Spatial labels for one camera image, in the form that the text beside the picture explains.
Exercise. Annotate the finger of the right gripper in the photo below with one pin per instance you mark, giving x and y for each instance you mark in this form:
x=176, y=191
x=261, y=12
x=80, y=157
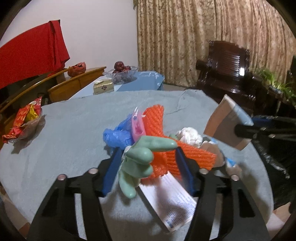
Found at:
x=251, y=132
x=264, y=120

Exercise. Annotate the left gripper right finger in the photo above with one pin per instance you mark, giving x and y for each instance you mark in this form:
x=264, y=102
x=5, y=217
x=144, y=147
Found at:
x=240, y=217

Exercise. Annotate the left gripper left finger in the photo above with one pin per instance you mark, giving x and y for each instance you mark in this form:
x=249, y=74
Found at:
x=56, y=218

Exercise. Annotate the white printed paper sheet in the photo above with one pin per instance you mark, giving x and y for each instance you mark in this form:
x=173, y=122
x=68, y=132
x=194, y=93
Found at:
x=170, y=201

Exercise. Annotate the white tissue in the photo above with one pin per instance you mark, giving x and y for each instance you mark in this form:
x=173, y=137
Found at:
x=190, y=136

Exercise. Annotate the orange foam net sleeve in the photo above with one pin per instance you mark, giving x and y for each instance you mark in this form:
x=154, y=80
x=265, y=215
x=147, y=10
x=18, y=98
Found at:
x=165, y=162

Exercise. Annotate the green rubber glove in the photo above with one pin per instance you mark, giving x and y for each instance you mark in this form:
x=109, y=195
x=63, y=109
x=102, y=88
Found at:
x=137, y=159

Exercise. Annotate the blue plastic bag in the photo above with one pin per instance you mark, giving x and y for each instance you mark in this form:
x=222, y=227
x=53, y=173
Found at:
x=121, y=136

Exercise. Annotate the black lined trash bin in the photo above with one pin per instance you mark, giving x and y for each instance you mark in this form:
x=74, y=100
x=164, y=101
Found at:
x=281, y=180

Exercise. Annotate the green potted plant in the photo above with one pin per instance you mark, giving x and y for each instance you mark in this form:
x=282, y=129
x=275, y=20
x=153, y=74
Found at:
x=270, y=80

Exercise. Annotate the dark wooden armchair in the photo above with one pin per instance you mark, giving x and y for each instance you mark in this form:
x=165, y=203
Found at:
x=227, y=71

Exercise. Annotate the light blue tablecloth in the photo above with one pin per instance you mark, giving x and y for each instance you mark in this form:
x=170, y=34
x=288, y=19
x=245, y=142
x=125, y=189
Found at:
x=70, y=142

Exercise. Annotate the red snack packets bowl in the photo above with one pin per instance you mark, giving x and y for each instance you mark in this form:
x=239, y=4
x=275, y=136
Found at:
x=25, y=123

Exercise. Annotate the patterned beige curtain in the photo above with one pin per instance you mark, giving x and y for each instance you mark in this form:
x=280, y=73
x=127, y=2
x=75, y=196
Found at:
x=173, y=35

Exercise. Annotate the blue cloth side table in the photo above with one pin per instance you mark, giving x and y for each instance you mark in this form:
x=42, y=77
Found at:
x=144, y=80

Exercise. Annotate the glass fruit bowl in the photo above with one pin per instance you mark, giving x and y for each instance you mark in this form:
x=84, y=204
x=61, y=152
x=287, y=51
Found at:
x=126, y=76

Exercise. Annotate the wooden curved chair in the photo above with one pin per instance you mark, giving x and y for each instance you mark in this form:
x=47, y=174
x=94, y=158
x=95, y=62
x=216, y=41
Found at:
x=55, y=88

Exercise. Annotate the dark red apples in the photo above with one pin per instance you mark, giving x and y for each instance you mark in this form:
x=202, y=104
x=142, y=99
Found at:
x=119, y=67

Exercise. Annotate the cream tissue box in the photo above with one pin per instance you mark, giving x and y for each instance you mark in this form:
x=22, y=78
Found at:
x=104, y=85

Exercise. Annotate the red orange bag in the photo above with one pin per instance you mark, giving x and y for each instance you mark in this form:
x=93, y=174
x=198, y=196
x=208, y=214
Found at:
x=77, y=69

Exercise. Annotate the red cloth cover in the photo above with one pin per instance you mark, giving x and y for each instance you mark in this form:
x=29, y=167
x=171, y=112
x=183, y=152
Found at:
x=36, y=51

